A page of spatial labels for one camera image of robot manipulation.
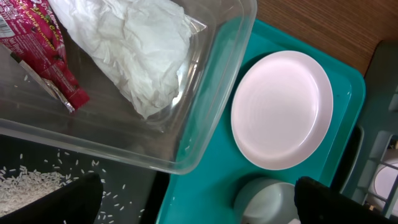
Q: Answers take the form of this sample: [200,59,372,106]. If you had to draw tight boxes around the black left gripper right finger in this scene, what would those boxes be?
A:
[294,176,394,224]

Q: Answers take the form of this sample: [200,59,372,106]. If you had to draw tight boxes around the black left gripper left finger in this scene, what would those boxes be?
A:
[1,173,103,224]

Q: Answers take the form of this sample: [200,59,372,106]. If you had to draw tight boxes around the grey small bowl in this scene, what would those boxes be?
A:
[234,177,301,224]

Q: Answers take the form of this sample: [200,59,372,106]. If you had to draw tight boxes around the pile of rice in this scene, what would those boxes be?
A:
[0,149,147,224]

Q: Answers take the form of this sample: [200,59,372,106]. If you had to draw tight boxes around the pink small bowl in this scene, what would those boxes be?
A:
[370,159,397,217]

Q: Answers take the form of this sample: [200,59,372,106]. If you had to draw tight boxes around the pink plate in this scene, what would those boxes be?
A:
[231,50,333,170]

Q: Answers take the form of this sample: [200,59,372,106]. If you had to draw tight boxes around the white napkin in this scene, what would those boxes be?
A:
[49,0,192,118]

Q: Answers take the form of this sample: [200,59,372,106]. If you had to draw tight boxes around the red wrapper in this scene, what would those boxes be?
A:
[1,0,90,109]

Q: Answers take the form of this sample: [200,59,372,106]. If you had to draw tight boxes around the grey dishwasher rack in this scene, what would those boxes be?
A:
[331,40,397,222]

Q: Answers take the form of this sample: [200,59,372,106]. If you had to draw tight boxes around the black tray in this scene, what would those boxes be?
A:
[0,133,170,224]

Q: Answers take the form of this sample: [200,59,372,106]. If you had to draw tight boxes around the teal plastic tray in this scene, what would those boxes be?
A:
[157,20,366,223]

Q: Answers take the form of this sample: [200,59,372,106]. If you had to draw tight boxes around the clear plastic bin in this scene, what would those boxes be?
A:
[1,0,257,174]

